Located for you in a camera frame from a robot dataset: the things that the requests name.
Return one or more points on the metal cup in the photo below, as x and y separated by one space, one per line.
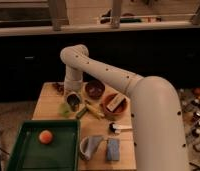
73 100

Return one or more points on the grey cloth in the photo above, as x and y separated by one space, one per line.
97 139

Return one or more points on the green plastic cup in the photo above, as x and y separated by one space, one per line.
65 110

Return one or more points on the dark grape bunch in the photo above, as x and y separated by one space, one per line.
58 87

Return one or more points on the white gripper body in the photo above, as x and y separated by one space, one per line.
72 86

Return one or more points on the orange ball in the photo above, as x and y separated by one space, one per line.
45 137

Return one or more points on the wooden block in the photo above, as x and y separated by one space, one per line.
113 104

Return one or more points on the white mug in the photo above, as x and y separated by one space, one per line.
84 148

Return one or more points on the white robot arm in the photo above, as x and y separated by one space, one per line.
158 125

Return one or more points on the dark brown bowl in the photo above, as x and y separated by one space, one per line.
94 89

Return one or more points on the blue sponge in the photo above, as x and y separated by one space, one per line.
113 153

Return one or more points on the green plastic tray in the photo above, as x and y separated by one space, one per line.
29 154

